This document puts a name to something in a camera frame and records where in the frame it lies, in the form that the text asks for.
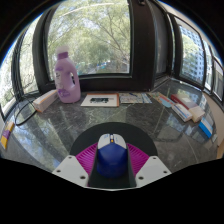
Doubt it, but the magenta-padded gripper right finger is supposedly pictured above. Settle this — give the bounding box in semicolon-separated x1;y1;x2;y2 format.
126;142;173;188

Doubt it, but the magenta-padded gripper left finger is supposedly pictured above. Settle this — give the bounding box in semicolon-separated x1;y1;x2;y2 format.
51;142;100;188

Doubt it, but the blue and white computer mouse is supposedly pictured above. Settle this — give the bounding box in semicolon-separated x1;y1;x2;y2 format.
96;132;129;179

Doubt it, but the blue box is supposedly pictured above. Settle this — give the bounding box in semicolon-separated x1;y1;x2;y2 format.
198;116;214;139

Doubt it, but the teal booklet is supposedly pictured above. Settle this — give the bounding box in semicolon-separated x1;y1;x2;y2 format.
148;91;174;108

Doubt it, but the white and orange carton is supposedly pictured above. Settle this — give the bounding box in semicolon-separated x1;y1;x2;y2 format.
32;88;60;113

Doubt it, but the printed paper leaflet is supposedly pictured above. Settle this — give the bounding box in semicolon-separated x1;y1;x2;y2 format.
118;92;153;105

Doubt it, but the red book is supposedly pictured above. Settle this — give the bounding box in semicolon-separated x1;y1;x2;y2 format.
170;93;198;111

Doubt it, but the white booklet with orange edge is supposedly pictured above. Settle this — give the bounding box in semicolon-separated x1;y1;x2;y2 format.
80;92;120;108

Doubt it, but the purple detergent bottle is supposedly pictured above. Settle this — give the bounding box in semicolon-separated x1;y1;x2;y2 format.
53;45;82;104

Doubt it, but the black cable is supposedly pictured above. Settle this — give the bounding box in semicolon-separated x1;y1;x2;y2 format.
13;95;38;127

